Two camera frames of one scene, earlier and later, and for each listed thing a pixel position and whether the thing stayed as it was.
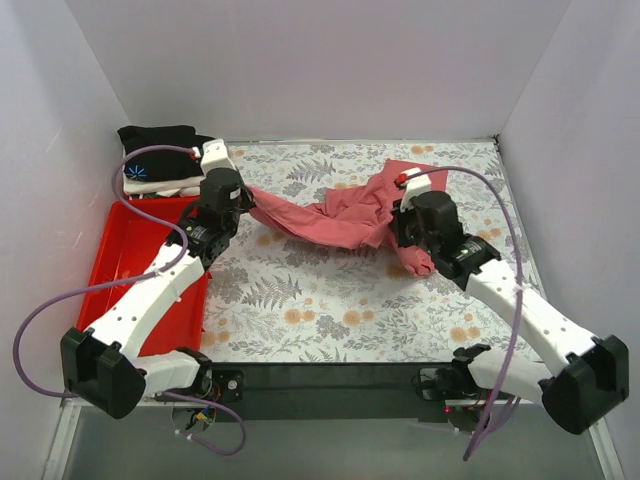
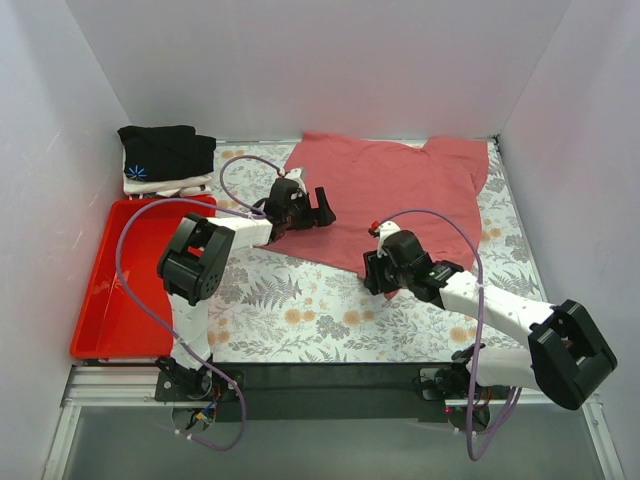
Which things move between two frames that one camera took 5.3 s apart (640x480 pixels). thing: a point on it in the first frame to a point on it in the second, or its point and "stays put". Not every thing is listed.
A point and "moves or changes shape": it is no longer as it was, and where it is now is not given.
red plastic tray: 131,248 stays put
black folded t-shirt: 160,164 stays put
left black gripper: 246,198 to 308,211
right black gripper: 400,230 to 373,273
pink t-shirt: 358,218 moves or changes shape
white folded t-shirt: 182,187 stays put
